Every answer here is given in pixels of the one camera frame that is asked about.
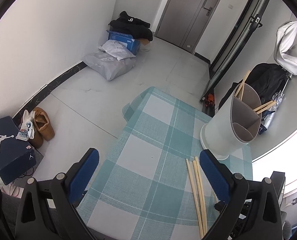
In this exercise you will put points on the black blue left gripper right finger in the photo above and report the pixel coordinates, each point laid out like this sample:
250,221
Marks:
251,209

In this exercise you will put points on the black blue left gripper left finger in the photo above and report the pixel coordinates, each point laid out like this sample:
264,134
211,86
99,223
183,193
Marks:
34,220

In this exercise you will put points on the wooden chopstick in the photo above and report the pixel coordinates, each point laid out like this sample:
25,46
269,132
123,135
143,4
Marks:
262,110
196,202
197,181
202,199
265,106
240,89

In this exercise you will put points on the navy jordan shoe box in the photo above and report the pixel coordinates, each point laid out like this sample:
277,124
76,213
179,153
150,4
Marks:
16,156

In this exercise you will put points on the brown shoe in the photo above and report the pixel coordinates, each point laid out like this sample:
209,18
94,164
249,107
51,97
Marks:
43,128

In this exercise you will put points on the white sock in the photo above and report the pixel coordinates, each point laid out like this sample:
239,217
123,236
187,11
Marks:
27,128

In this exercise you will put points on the white utensil holder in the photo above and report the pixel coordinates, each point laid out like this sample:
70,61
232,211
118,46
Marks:
234,126

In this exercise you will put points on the teal plaid tablecloth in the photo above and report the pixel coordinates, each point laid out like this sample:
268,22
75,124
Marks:
143,188

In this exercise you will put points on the silver folded umbrella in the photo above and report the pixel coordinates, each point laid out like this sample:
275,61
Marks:
268,115

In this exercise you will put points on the black jacket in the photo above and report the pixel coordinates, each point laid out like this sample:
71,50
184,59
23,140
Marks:
266,79

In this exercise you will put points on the grey plastic parcel bag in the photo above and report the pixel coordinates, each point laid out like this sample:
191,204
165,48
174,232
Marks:
108,66

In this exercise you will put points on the white hanging bag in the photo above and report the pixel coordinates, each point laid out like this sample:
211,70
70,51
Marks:
285,51

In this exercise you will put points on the white plastic parcel bag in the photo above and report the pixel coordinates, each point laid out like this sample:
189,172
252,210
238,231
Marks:
116,49

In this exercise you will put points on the blue cardboard box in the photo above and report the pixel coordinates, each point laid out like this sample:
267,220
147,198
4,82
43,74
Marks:
126,40

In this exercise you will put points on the black open door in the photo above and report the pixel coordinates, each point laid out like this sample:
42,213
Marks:
248,22

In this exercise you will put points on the black clothes pile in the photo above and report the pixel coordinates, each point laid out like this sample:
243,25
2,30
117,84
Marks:
129,25

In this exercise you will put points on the grey door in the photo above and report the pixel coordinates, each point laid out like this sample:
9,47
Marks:
183,22

